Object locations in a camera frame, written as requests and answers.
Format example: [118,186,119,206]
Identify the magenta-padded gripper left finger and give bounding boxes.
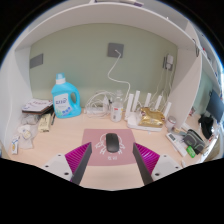
[42,141,93,186]

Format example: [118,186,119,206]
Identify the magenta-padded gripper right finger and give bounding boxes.
[132,142,183,186]

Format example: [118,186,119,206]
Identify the black computer mouse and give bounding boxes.
[105,132,120,154]

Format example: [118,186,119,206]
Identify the pink mouse pad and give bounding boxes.
[81,128,138,167]

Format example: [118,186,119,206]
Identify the white remote control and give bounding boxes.
[165,132,189,158]

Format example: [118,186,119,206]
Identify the green small packet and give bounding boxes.
[186,145,197,159]

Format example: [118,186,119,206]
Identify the small white jar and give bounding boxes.
[166,115,177,132]

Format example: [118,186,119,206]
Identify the yellow small box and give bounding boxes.
[37,113,52,134]

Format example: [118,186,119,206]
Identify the clear plastic bags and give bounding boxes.
[17,114,39,149]

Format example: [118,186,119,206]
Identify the small white snack packet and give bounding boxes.
[10,135,20,155]

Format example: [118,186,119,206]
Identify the gold snack bag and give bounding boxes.
[138,107,166,129]

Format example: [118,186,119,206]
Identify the white router with antennas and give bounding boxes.
[124,90,173,132]

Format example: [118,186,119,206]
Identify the black bag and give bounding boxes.
[199,114,215,139]

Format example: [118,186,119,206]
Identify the blue detergent bottle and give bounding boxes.
[50,73,83,119]

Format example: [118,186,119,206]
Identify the stack of books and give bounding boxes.
[21,98,54,115]

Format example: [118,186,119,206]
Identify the white power strip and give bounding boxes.
[84,105,109,116]

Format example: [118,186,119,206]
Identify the clear plastic bottle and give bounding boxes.
[110,90,124,123]

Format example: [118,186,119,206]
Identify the black monitor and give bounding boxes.
[205,89,224,124]

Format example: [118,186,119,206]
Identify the white shelf unit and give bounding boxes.
[13,0,203,53]

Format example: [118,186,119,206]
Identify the white coiled cable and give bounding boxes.
[84,91,113,118]

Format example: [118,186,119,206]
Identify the white wall charger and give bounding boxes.
[164,54,175,72]

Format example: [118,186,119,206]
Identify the grey wall plate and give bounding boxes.
[29,53,44,70]

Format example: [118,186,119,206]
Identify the white power cable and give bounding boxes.
[107,50,132,98]

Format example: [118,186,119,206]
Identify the grey wall outlet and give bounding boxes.
[107,42,125,59]

